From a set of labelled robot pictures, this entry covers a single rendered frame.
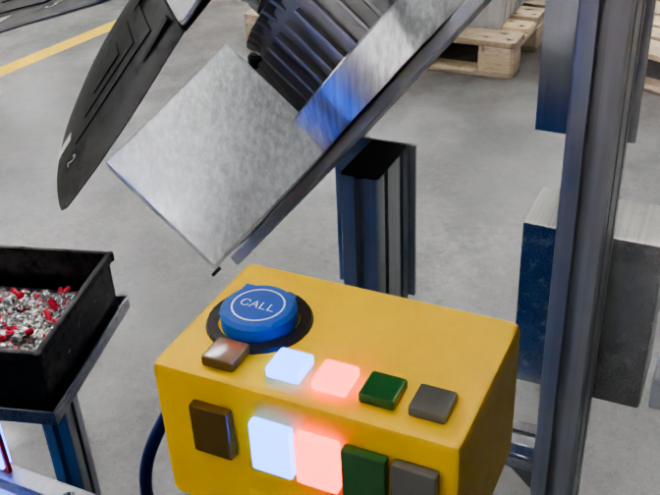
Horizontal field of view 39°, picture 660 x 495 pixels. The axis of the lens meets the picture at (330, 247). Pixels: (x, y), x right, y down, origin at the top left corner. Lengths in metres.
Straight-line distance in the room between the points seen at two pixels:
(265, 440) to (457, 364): 0.10
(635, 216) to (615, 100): 0.24
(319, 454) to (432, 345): 0.08
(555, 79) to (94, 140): 0.47
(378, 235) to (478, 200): 1.83
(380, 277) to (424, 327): 0.55
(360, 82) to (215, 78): 0.14
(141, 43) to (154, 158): 0.17
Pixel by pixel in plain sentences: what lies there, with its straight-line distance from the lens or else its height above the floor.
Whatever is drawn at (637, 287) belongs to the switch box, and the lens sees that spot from 1.04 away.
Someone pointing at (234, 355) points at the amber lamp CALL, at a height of 1.08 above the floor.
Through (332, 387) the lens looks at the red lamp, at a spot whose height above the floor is 1.08.
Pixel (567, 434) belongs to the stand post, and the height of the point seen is 0.64.
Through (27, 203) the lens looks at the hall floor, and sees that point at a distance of 3.03.
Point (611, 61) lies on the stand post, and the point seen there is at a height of 1.06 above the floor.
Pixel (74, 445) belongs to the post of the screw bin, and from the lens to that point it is 0.98.
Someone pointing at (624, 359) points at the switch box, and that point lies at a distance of 1.10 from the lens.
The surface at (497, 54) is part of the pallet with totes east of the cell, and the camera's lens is 3.68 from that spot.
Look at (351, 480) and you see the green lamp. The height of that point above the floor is 1.04.
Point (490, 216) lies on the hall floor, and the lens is 2.73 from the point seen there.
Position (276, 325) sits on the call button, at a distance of 0.46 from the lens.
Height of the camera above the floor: 1.35
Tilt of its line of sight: 32 degrees down
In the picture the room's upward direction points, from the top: 3 degrees counter-clockwise
